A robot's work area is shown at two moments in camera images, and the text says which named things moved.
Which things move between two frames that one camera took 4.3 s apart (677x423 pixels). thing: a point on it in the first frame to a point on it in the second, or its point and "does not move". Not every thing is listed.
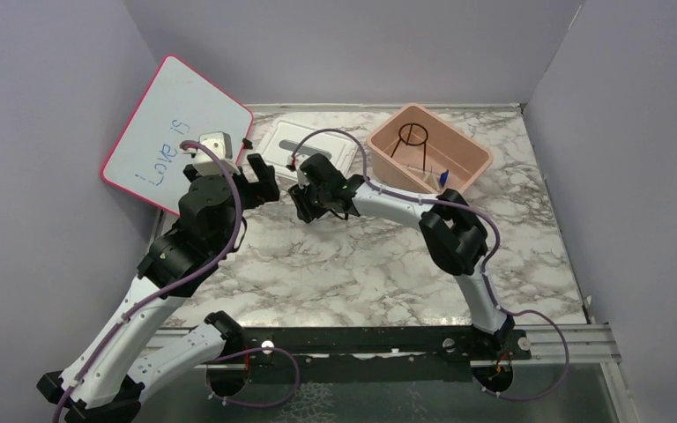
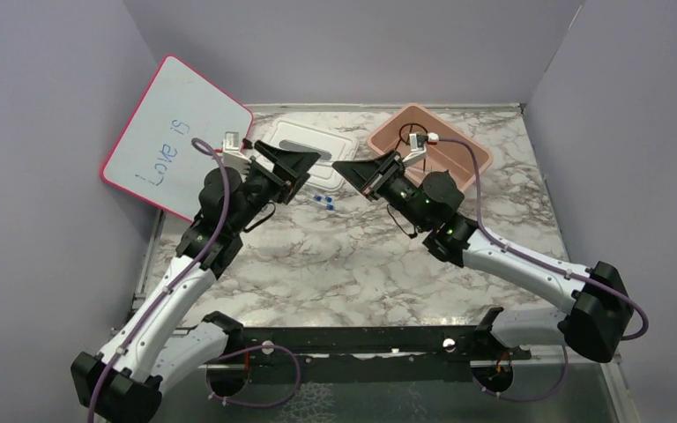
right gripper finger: [307, 208] to [362, 173]
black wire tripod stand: [412, 134] does not move
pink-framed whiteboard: [178, 106] does not move
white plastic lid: [287, 144] does not move
